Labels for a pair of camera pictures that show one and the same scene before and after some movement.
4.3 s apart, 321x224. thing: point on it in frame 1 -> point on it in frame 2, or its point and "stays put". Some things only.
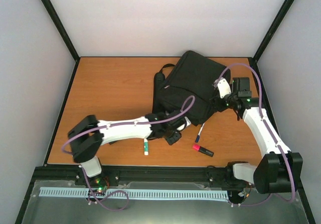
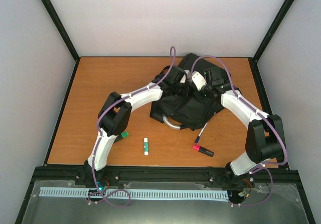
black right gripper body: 216,103 -> 203,98
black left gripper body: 171,140 -> 178,92
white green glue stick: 146,146 stays put
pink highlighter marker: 204,150 stays put
